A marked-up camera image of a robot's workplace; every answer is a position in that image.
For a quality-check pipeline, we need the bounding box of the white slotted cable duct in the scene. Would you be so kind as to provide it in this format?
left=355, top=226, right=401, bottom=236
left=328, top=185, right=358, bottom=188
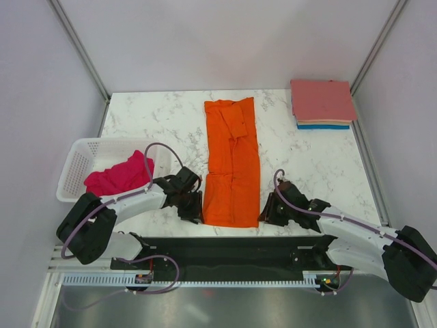
left=61, top=271, right=339, bottom=288

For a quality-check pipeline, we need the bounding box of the folded peach t-shirt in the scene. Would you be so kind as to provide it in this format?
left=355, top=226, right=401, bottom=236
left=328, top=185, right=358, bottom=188
left=296, top=120, right=352, bottom=126

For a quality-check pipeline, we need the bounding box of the folded pink t-shirt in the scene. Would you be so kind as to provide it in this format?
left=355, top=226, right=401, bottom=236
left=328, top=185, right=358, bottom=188
left=290, top=79, right=357, bottom=122

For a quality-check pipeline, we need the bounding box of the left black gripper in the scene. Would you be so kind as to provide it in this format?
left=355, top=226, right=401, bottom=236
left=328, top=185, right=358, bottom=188
left=176, top=189, right=204, bottom=224

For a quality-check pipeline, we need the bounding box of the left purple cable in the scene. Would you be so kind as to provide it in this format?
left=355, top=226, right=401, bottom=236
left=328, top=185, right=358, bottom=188
left=61, top=142, right=185, bottom=295

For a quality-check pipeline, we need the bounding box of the left aluminium frame post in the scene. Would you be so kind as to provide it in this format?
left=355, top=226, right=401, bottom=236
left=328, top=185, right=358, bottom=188
left=47, top=0, right=112, bottom=100

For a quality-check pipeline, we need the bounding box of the white plastic basket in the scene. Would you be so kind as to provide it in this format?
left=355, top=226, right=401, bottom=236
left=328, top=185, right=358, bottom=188
left=56, top=137, right=155, bottom=203

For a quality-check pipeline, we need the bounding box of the magenta t-shirt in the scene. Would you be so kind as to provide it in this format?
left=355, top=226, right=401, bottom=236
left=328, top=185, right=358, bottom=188
left=84, top=150, right=150, bottom=196

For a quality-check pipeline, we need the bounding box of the orange t-shirt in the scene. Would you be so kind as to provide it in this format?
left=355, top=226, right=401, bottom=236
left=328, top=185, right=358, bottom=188
left=203, top=97, right=261, bottom=228

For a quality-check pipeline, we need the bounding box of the aluminium frame post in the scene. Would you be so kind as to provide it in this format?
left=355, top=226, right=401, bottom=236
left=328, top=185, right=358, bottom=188
left=47, top=0, right=112, bottom=100
left=350, top=0, right=409, bottom=96

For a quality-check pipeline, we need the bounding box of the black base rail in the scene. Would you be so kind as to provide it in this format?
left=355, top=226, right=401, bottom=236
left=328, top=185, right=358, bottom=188
left=110, top=236, right=338, bottom=281

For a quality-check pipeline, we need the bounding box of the right aluminium frame post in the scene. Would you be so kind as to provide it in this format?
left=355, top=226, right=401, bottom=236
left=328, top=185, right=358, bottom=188
left=350, top=0, right=409, bottom=96

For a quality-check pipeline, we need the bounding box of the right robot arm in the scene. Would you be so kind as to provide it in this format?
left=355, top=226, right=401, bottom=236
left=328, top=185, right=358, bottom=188
left=259, top=180, right=436, bottom=303

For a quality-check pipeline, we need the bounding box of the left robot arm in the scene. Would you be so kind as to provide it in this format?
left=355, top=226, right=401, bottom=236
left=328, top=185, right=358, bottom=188
left=56, top=167, right=203, bottom=269

